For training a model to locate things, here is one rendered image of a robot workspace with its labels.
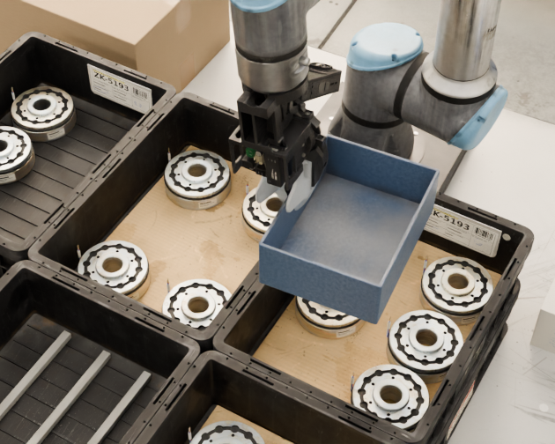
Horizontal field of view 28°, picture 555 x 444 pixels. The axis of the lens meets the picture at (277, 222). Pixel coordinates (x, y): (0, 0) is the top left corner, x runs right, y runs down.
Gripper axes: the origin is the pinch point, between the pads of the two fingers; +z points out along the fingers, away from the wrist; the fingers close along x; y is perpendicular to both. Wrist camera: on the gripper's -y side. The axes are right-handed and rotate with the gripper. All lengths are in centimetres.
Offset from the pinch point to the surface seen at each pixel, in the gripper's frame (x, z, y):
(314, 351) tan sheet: 1.2, 29.9, 0.1
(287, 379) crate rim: 3.8, 20.1, 11.9
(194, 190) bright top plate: -27.5, 24.4, -16.1
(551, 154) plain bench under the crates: 14, 44, -67
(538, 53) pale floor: -20, 112, -180
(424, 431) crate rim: 21.7, 21.7, 10.7
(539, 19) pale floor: -25, 111, -195
